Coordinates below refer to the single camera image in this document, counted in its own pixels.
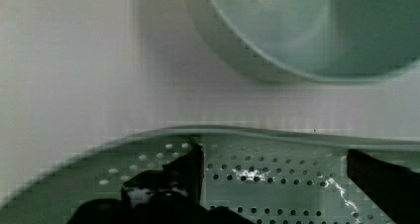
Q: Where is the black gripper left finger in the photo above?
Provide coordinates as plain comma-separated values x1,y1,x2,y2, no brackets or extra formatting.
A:
66,145,254,224

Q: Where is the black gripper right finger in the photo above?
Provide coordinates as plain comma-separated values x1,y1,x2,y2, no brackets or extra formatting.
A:
346,150,420,224

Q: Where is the green oval plastic strainer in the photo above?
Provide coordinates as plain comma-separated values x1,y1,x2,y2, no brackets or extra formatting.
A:
1,126,419,224

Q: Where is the green round bowl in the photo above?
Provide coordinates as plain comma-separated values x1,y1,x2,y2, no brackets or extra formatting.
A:
185,0,419,83

